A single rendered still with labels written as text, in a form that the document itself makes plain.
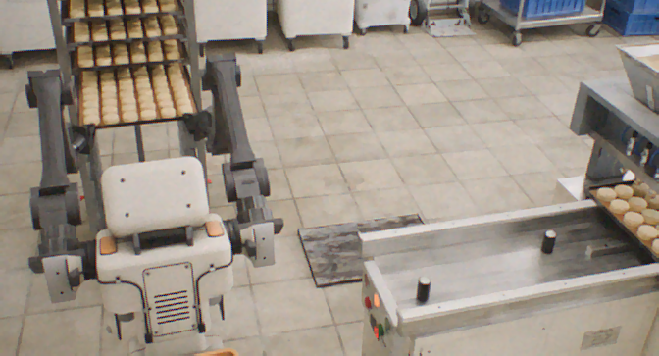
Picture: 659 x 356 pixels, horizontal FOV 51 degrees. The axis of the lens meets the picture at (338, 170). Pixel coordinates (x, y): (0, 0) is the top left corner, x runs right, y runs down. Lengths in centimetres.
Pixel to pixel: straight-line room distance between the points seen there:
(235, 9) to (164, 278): 364
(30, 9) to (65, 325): 259
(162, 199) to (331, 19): 379
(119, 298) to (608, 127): 144
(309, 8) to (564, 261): 350
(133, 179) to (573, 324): 111
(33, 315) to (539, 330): 202
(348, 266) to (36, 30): 288
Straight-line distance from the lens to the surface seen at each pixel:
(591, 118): 217
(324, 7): 510
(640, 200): 214
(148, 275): 151
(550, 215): 203
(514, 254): 193
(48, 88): 182
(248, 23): 505
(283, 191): 358
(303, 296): 296
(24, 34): 510
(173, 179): 150
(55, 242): 160
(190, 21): 259
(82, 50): 278
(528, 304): 174
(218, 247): 150
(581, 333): 191
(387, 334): 173
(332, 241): 322
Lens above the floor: 201
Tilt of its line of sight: 32 degrees down
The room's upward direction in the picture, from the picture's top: 2 degrees clockwise
